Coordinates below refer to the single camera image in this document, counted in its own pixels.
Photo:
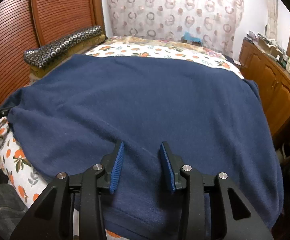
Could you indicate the pink circle patterned curtain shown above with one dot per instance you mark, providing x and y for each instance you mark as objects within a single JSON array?
[{"x": 214, "y": 22}]

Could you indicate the floral beige quilt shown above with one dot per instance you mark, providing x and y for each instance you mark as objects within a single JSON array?
[{"x": 163, "y": 43}]

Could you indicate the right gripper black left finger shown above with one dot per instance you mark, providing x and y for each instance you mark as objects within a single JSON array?
[{"x": 51, "y": 214}]

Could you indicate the navy blue printed t-shirt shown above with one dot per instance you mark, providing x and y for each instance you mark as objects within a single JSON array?
[{"x": 145, "y": 129}]

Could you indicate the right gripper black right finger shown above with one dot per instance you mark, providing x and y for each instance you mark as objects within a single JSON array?
[{"x": 232, "y": 215}]

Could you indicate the orange fruit print bedsheet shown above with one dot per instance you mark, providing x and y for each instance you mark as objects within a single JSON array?
[{"x": 34, "y": 154}]

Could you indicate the brown louvered wardrobe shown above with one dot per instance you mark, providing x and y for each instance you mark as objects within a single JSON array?
[{"x": 26, "y": 24}]

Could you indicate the long wooden sideboard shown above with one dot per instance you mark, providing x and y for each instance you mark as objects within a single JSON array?
[{"x": 273, "y": 83}]

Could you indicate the blue topped cardboard box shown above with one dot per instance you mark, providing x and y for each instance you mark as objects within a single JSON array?
[{"x": 189, "y": 39}]

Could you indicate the blue patterned garment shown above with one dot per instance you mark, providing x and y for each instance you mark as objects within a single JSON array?
[{"x": 74, "y": 38}]

